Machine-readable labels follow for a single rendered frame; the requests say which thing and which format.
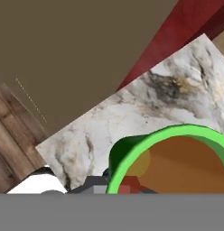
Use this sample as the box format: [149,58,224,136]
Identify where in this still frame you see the green bowl with orange inside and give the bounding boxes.
[106,123,224,195]

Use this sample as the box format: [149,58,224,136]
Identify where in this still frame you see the dark red cupboard run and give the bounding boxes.
[116,0,224,92]

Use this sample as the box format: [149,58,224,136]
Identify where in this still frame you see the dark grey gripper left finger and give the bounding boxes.
[68,175,109,195]

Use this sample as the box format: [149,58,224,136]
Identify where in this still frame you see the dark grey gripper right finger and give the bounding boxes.
[117,175,159,195]

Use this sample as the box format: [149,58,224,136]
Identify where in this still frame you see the white rounded object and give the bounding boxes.
[6,172,69,195]

